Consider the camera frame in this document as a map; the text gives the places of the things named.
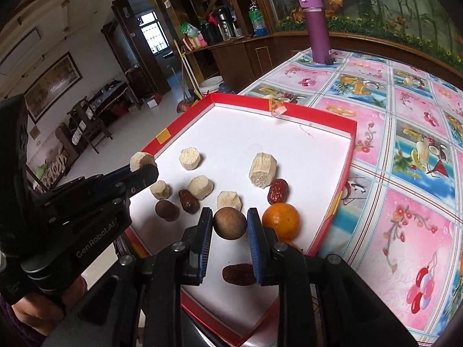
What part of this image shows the red rimmed white tray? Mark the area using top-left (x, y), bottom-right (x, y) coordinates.
top-left (125, 93), bottom-right (358, 347)

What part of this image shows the dark side table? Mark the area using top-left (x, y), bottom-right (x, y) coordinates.
top-left (89, 81), bottom-right (133, 116)

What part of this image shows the printed pink tablecloth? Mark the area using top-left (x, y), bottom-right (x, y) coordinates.
top-left (237, 49), bottom-right (463, 346)

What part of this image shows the barred window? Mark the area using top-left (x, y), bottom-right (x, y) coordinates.
top-left (139, 12), bottom-right (170, 56)

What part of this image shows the black silver thermos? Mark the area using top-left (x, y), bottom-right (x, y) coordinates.
top-left (213, 7), bottom-right (236, 41)

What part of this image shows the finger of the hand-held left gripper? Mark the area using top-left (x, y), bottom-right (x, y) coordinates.
top-left (38, 168), bottom-right (133, 203)
top-left (47, 165), bottom-right (159, 232)

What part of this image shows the person's left hand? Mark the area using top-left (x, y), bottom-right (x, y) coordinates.
top-left (11, 278), bottom-right (88, 337)

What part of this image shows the red date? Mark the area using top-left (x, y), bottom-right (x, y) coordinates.
top-left (222, 264), bottom-right (256, 285)
top-left (267, 178), bottom-right (289, 205)
top-left (178, 189), bottom-right (200, 215)

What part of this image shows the round peeled sugarcane piece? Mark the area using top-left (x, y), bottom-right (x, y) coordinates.
top-left (187, 175), bottom-right (215, 200)
top-left (179, 147), bottom-right (201, 170)

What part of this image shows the purple thermos bottle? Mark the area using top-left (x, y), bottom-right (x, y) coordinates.
top-left (297, 0), bottom-right (332, 64)

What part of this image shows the long peeled sugarcane piece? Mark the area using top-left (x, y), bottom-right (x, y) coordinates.
top-left (249, 152), bottom-right (278, 189)

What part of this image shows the clear plastic bottle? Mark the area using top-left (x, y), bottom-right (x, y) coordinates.
top-left (248, 3), bottom-right (269, 37)

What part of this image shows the wooden counter cabinet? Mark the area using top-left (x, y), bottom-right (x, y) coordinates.
top-left (188, 32), bottom-right (312, 95)

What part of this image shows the flower bamboo wall mural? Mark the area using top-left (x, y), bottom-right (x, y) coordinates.
top-left (258, 0), bottom-right (463, 91)

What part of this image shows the framed wall painting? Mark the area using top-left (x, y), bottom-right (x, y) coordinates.
top-left (23, 52), bottom-right (83, 123)

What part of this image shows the wooden sofa with cushion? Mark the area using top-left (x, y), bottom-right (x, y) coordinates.
top-left (34, 130), bottom-right (80, 189)

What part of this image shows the yellow handled broom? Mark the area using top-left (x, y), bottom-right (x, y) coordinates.
top-left (174, 40), bottom-right (203, 102)

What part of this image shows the wooden chair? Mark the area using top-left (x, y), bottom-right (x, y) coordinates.
top-left (67, 96), bottom-right (113, 154)

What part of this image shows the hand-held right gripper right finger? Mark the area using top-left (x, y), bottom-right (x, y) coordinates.
top-left (247, 208), bottom-right (409, 347)

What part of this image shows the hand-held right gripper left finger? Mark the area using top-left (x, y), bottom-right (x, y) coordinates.
top-left (47, 208), bottom-right (214, 347)

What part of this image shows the white bucket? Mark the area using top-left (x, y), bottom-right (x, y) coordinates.
top-left (199, 76), bottom-right (224, 96)

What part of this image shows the black jar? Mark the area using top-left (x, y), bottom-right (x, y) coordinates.
top-left (200, 22), bottom-right (221, 44)

